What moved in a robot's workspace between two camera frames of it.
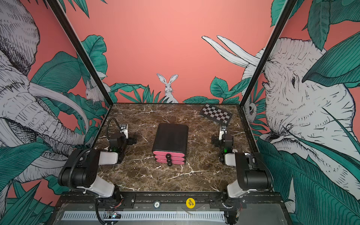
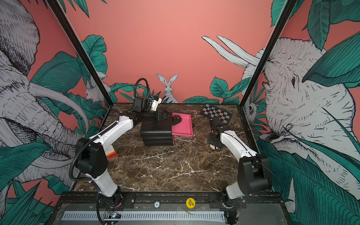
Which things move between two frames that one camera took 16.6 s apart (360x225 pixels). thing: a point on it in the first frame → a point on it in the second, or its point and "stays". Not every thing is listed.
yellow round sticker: (191, 202) stays
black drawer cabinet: (170, 146) → (157, 133)
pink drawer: (172, 153) → (184, 128)
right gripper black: (216, 138) → (210, 139)
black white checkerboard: (216, 114) stays
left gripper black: (131, 141) → (163, 115)
